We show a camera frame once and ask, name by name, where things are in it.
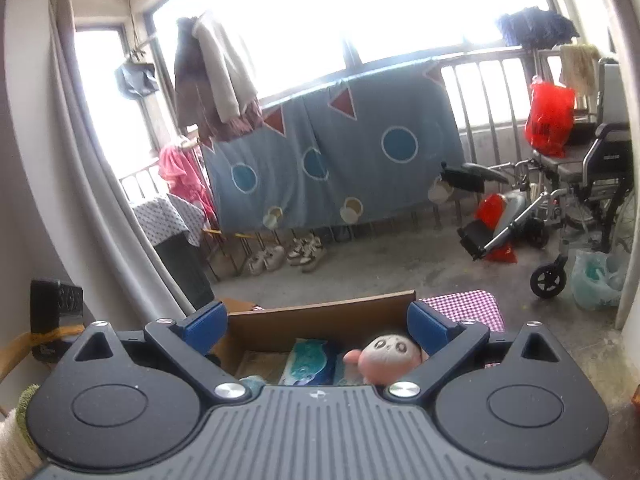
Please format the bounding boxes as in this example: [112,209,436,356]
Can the blue white wet wipes pack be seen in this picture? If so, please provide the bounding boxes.
[279,338,337,386]

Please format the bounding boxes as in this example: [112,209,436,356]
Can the brown cardboard box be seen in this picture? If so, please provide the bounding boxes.
[212,290,416,385]

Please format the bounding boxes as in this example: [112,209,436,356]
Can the red plastic bag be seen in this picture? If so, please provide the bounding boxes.
[524,76,576,158]

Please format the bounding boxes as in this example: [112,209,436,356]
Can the hanging jackets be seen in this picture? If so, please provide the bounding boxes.
[174,16,264,146]

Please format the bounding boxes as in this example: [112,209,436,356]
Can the pink checkered cloth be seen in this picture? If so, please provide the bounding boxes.
[422,289,504,332]

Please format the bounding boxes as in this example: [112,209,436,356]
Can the blue patterned hanging blanket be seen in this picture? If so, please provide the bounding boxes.
[203,61,464,233]

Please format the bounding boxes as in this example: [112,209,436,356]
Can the light blue fluffy towel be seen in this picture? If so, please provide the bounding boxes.
[240,375,267,396]

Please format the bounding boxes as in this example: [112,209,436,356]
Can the white black sneaker pair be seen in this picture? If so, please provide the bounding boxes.
[286,234,326,273]

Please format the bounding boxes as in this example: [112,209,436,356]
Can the white sneaker left pair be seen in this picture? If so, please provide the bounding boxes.
[247,245,286,276]

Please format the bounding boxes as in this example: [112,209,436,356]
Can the pink panda plush toy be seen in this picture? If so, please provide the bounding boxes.
[343,334,428,386]

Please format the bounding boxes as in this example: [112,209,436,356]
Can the wheelchair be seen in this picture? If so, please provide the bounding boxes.
[440,58,634,299]

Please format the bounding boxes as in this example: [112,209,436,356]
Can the green plastic bag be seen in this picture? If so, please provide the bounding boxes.
[570,250,629,311]

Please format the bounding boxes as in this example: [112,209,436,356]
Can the grey curtain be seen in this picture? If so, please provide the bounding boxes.
[1,0,194,328]

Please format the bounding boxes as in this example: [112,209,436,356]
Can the pink hanging garment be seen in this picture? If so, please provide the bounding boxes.
[158,139,218,226]

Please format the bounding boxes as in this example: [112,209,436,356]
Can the dark clothes on railing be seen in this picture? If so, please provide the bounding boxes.
[498,8,580,50]

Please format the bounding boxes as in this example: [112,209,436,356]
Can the polka dot cloth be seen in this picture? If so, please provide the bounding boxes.
[132,194,206,247]

